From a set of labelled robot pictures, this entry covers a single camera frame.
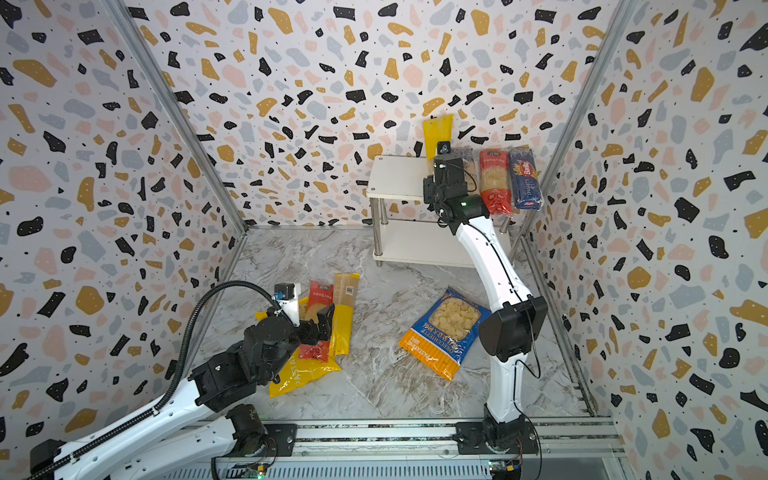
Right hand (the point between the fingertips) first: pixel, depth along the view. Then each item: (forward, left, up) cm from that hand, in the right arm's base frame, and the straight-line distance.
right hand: (434, 170), depth 79 cm
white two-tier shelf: (+14, +11, -13) cm, 22 cm away
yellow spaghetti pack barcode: (-15, +27, -36) cm, 48 cm away
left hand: (-32, +28, -14) cm, 45 cm away
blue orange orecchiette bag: (-29, -5, -37) cm, 47 cm away
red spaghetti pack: (+1, -17, -4) cm, 18 cm away
